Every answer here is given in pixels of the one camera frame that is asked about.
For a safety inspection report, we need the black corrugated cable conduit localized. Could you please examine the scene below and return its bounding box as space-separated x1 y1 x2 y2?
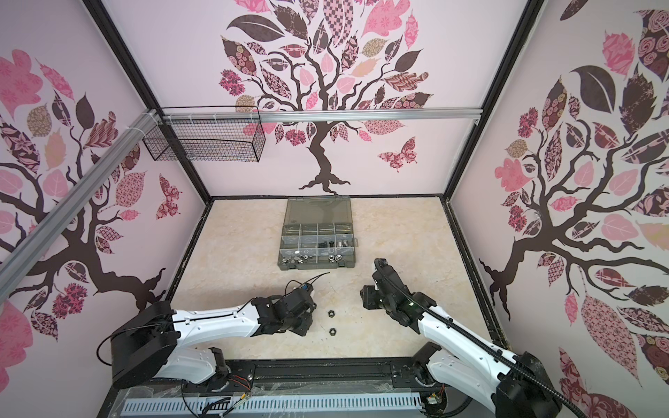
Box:
373 258 576 418

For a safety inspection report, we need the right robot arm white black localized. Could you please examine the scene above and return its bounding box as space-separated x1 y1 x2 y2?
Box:
361 258 562 417

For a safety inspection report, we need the white slotted cable duct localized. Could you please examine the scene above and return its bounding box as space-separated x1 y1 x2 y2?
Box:
120 393 422 417

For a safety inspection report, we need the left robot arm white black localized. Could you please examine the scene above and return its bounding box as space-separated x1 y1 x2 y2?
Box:
109 282 316 389

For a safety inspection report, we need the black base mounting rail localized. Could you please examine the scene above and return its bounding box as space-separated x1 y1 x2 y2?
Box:
111 342 448 395

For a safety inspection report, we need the black wire mesh basket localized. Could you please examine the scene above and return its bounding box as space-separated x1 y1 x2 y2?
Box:
143 104 266 163

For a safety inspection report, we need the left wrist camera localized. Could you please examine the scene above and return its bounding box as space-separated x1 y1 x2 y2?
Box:
284 284 314 311

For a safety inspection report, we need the aluminium rail wall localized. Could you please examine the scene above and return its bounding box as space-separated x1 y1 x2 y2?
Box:
1 109 160 301
162 107 483 124

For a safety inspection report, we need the aluminium rail back wall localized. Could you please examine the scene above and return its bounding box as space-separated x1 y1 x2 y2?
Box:
162 107 483 124

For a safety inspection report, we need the aluminium rail left wall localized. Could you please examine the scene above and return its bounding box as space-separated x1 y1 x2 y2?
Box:
1 109 160 301

